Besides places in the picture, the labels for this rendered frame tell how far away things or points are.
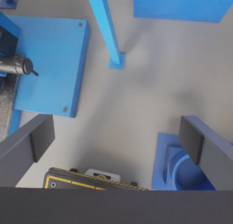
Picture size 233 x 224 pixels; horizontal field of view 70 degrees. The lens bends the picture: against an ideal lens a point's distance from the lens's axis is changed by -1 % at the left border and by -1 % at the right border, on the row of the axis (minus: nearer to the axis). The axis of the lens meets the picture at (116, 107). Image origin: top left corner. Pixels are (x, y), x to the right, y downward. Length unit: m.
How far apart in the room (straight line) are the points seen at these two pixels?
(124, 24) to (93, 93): 0.67
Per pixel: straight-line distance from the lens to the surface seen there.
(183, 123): 0.16
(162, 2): 1.53
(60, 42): 1.59
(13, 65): 1.16
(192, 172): 1.33
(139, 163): 1.42
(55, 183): 1.25
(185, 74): 1.50
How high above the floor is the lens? 1.39
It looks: 80 degrees down
